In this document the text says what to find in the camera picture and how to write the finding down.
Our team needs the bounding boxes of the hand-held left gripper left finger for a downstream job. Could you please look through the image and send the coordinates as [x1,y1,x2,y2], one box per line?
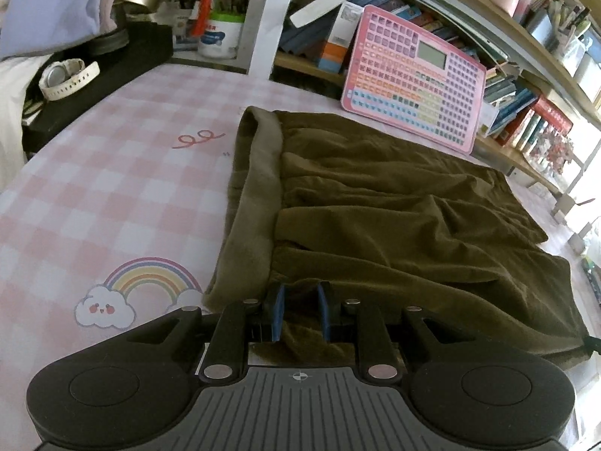
[124,283,287,383]

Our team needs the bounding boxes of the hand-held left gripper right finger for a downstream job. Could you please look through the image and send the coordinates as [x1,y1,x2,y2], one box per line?
[317,282,470,381]

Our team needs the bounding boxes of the olive brown pants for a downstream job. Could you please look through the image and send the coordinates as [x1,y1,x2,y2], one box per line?
[203,106,590,369]

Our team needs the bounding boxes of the pink checked printed desk mat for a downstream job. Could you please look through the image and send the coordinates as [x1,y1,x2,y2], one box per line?
[0,63,601,451]

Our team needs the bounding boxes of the white box with yellow print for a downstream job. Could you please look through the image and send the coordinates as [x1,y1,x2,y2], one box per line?
[476,103,499,138]

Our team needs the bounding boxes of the pink learning tablet toy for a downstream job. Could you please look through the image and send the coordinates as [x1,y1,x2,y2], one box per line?
[339,5,486,155]

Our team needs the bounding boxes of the blue and orange box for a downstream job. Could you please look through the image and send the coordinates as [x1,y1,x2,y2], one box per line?
[317,1,364,73]

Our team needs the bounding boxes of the carousel ornament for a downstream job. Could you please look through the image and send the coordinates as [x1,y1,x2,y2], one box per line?
[528,129,577,178]

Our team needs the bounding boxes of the row of blue books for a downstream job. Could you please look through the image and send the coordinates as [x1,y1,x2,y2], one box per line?
[277,0,538,137]

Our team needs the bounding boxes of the white plastic jar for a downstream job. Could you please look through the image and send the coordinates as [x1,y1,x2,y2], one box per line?
[197,9,246,61]

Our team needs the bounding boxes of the standing hardcover books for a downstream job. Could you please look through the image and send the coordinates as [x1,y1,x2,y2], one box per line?
[498,96,574,150]

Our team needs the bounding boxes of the black box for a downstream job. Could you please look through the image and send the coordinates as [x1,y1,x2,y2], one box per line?
[21,23,174,153]

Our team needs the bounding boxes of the white wooden bookshelf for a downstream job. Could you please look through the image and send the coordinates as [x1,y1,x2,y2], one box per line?
[246,0,601,198]

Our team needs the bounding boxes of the red tassel ornament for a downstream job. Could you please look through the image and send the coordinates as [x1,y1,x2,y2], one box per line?
[192,0,217,38]

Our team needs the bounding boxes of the dark round tin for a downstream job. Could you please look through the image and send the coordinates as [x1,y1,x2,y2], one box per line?
[85,27,130,57]

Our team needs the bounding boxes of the white wrist watch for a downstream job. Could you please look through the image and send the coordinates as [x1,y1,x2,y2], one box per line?
[38,58,100,101]

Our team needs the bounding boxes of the lavender cloth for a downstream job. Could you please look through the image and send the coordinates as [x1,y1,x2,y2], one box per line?
[0,0,118,59]

